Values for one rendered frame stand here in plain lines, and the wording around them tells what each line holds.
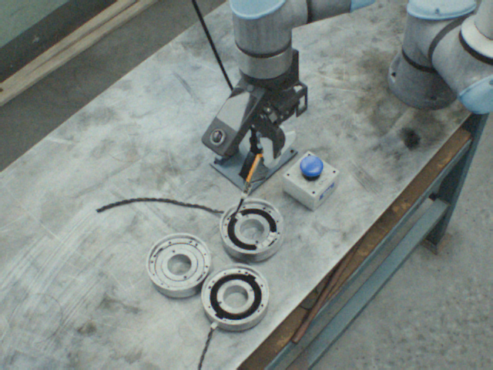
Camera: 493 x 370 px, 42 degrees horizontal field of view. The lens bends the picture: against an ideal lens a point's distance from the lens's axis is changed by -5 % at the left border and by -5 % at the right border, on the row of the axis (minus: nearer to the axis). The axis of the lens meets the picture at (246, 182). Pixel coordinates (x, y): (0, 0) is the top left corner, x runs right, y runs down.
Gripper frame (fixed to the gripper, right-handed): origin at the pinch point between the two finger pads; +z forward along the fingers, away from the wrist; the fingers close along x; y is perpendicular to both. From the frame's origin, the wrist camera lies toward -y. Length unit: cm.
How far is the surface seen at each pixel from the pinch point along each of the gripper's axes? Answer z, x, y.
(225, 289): 10.1, -8.3, -16.6
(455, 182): 59, -11, 60
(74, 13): 89, 159, 47
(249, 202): 9.5, 0.3, -2.7
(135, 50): 93, 125, 53
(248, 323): 9.6, -15.1, -18.3
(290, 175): 8.6, -1.4, 5.4
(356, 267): 38.9, -12.8, 13.4
